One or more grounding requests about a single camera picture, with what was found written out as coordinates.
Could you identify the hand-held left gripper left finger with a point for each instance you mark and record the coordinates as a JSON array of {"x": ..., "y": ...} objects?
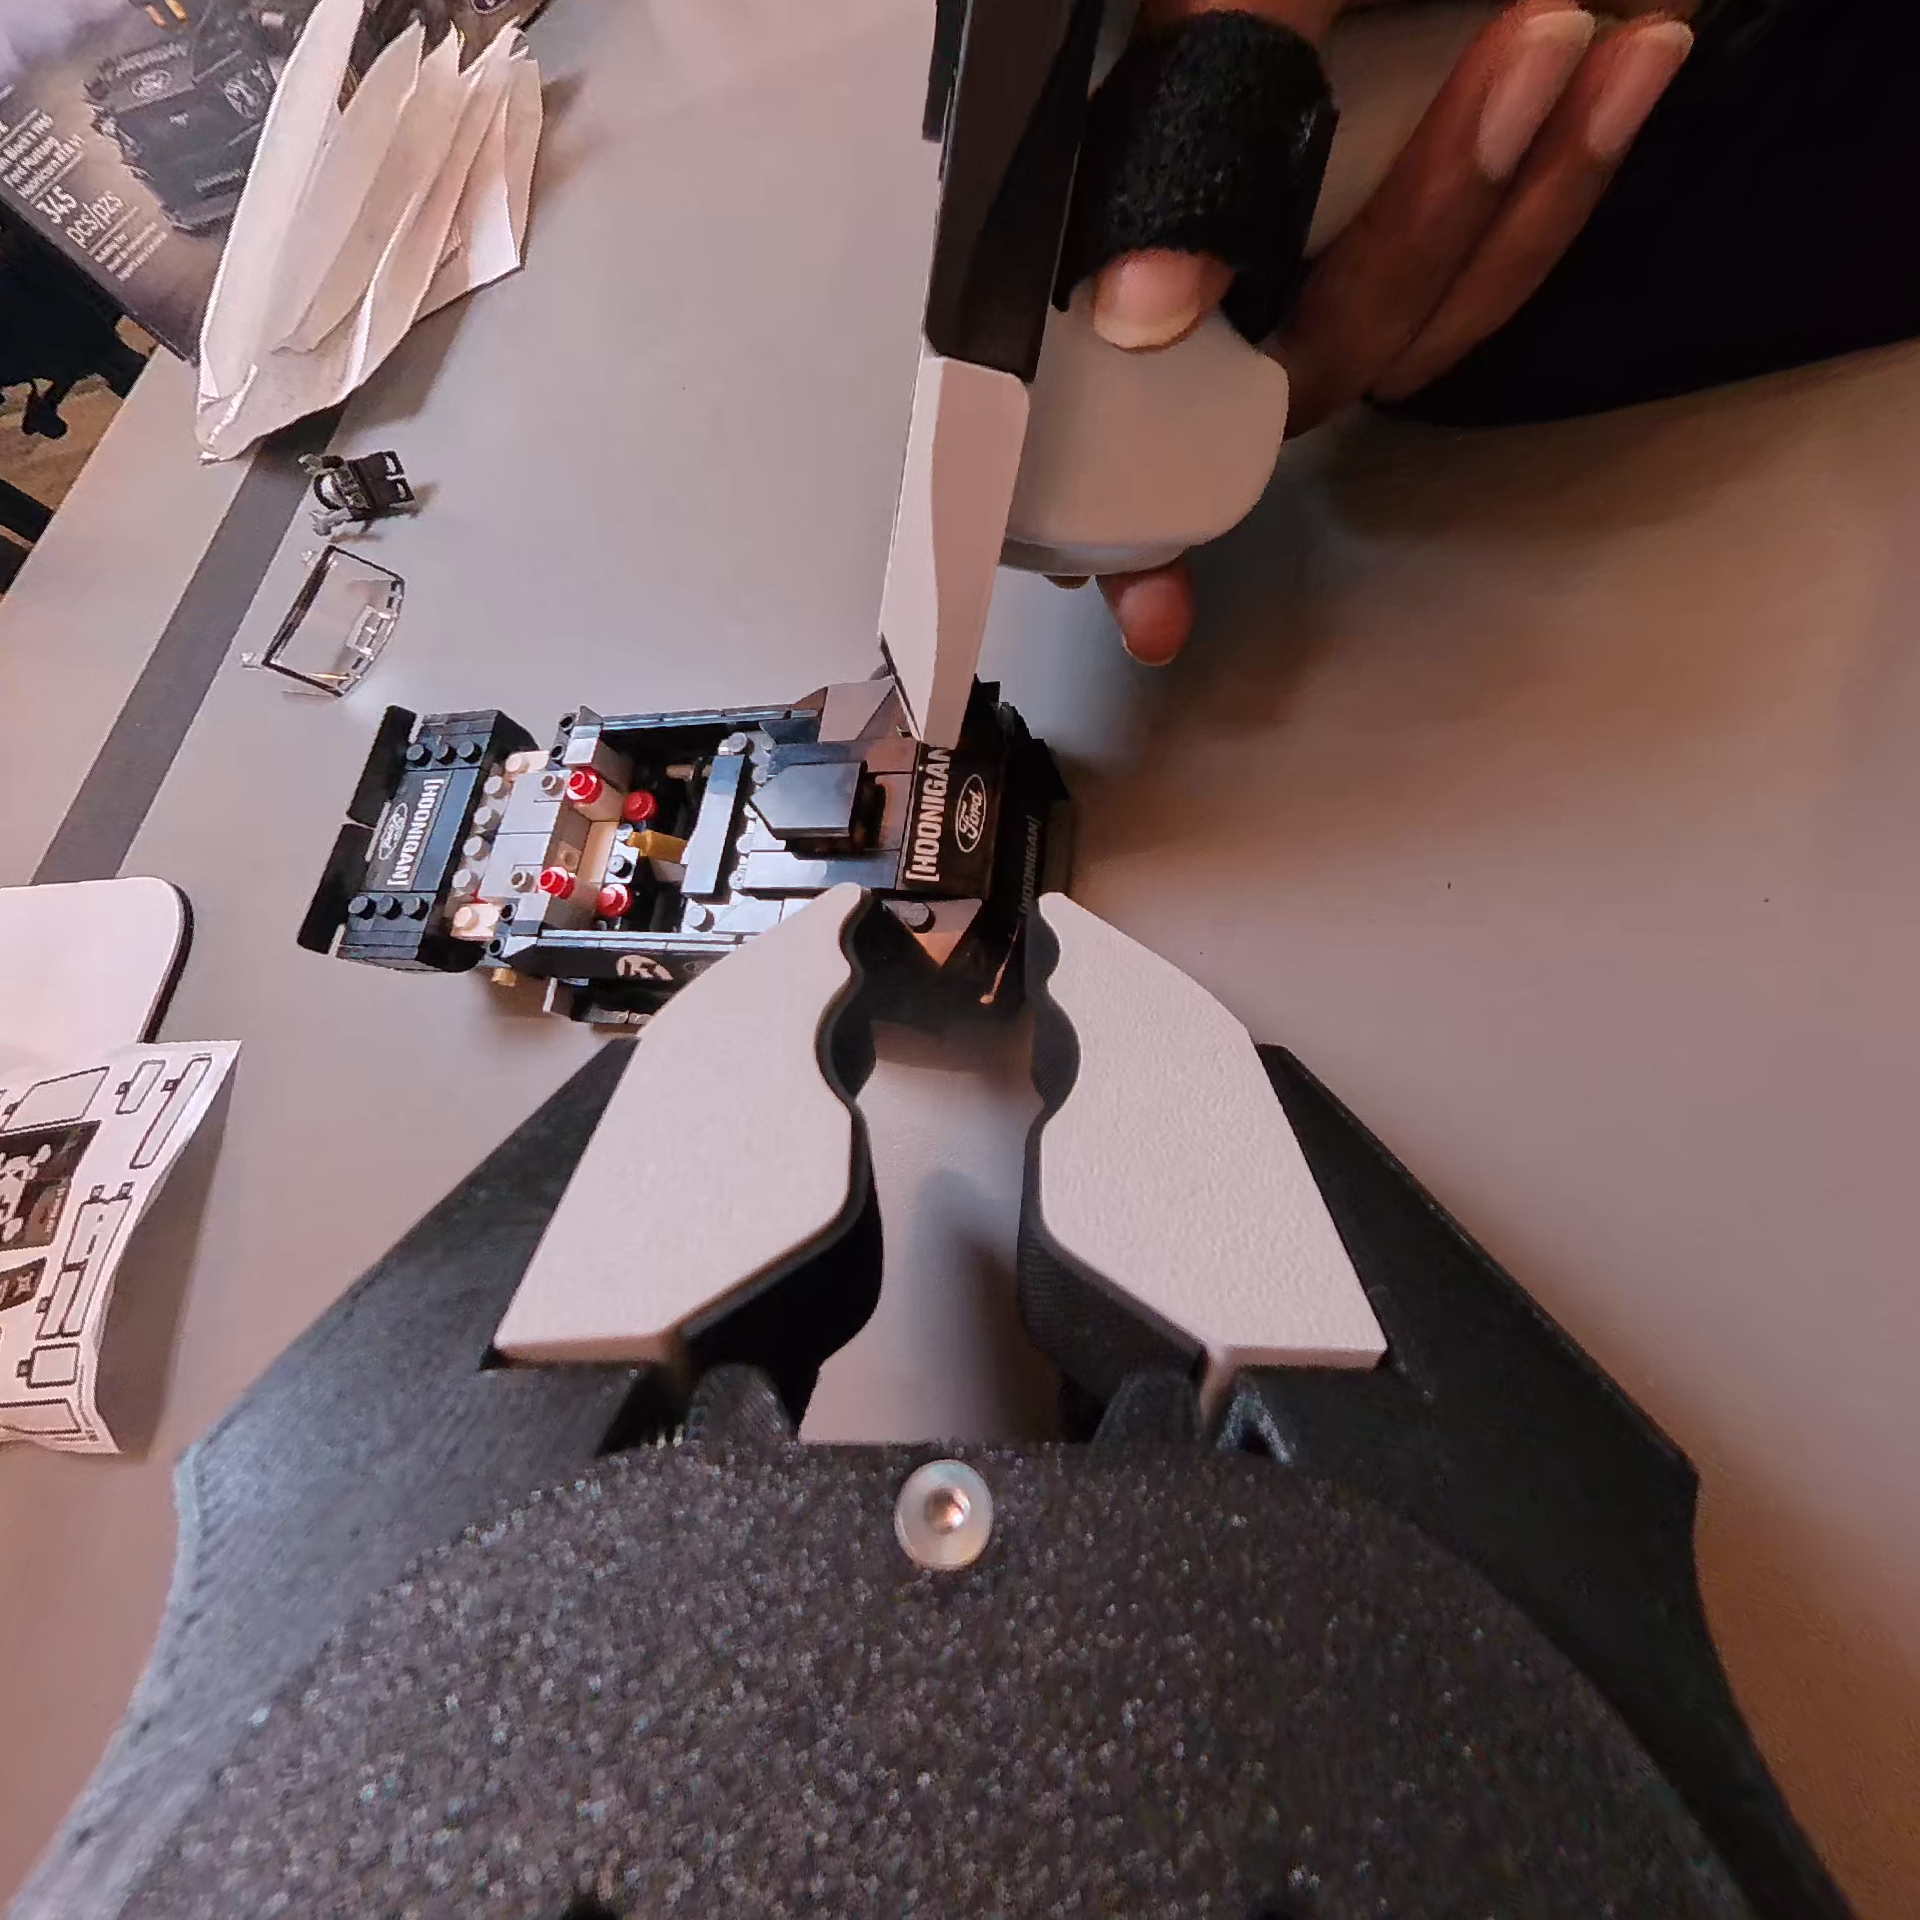
[{"x": 691, "y": 1186}]

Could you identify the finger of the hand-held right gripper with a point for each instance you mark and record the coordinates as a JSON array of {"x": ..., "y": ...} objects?
[{"x": 956, "y": 540}]

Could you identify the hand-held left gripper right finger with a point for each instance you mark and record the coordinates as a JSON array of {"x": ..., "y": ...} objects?
[{"x": 1201, "y": 1186}]

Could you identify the black lego car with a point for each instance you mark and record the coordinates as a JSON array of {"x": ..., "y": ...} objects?
[{"x": 691, "y": 842}]

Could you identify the sticker sheet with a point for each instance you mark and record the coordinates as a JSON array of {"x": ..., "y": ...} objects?
[{"x": 93, "y": 1230}]

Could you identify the small black lego part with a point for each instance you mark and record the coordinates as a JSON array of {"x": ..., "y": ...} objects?
[{"x": 363, "y": 488}]

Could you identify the clear lego windshield piece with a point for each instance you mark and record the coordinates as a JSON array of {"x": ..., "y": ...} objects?
[{"x": 332, "y": 616}]

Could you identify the lego set box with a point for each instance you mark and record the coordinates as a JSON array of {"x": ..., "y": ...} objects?
[{"x": 136, "y": 121}]

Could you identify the person's right hand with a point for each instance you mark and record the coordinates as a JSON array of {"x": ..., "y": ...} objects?
[{"x": 1471, "y": 210}]

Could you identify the white booklet stand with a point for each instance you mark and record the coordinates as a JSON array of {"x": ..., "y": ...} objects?
[{"x": 77, "y": 960}]

